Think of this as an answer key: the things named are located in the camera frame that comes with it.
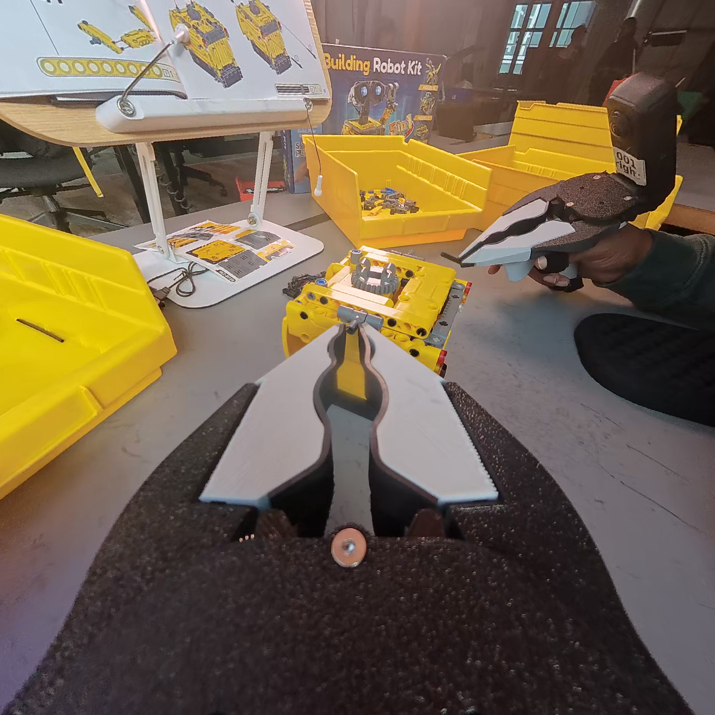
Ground nested yellow bins stack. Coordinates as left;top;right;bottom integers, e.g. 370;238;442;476
457;99;684;231

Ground yellow lego beam assembly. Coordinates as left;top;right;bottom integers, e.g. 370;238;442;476
302;299;433;358

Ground dark lego pieces heap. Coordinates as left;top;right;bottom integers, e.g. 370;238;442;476
359;188;421;219

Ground printed lego leaflet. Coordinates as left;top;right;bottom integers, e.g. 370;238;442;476
139;219;297;281

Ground black padded wrist rest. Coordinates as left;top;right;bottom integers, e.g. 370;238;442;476
573;312;715;429

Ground pile of small lego parts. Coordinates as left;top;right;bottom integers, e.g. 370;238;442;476
281;270;328;301

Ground person's right hand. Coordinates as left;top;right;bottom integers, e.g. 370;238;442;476
487;228;654;288

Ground blue toy kit box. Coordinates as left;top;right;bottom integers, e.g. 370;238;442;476
281;43;449;195

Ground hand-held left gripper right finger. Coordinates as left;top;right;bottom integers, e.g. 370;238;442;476
361;324;501;538

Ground black cable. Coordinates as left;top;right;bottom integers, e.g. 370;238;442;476
147;261;210;306

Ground person's right forearm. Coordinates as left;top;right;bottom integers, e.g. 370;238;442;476
606;228;715;317

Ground yellow plastic bin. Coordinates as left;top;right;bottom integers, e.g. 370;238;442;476
301;133;495;248
0;214;179;502

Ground black office chair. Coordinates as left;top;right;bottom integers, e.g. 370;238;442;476
0;119;108;231

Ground lego instruction booklet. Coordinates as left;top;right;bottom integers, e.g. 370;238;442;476
0;0;331;105

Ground yellow strap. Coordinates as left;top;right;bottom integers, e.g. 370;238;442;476
71;145;106;198

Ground white board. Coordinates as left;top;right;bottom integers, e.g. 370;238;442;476
132;218;326;309

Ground yellow black lego truck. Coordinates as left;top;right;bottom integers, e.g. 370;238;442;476
281;245;474;377

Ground orange plastic crate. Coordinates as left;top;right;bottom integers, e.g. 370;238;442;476
233;175;284;203

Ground white stand leg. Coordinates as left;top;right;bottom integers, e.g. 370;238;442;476
246;130;276;228

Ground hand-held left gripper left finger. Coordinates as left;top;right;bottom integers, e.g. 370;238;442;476
198;324;344;538

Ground metal page holder clip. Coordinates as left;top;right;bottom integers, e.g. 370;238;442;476
116;24;192;119

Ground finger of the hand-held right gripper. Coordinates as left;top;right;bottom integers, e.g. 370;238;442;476
463;219;577;269
459;198;552;260

